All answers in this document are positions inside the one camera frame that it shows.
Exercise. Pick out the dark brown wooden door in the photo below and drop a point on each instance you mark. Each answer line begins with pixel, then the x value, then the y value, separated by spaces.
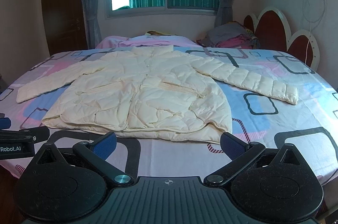
pixel 64 25

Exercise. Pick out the pink folded blanket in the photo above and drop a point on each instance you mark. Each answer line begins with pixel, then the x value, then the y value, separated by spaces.
pixel 145 40

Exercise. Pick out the cream quilted puffer jacket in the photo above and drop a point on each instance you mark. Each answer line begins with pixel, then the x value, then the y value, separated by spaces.
pixel 150 93

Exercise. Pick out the yellow patterned pillow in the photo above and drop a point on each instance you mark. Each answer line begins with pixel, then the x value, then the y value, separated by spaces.
pixel 156 33

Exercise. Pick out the pile of grey pink clothes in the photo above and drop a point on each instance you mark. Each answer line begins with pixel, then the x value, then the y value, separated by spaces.
pixel 230 35

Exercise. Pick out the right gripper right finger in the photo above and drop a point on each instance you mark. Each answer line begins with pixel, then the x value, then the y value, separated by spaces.
pixel 242 155

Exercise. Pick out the red white scalloped headboard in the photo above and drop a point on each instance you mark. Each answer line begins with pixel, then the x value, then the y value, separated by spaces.
pixel 273 32

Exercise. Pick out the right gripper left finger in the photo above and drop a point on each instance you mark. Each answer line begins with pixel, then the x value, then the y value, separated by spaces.
pixel 94 156

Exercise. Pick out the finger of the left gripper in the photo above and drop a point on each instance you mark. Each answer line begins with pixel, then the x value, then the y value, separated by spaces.
pixel 39 134
pixel 5 122

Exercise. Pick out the patterned pink blue bedsheet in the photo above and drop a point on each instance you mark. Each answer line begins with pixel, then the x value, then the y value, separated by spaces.
pixel 311 124

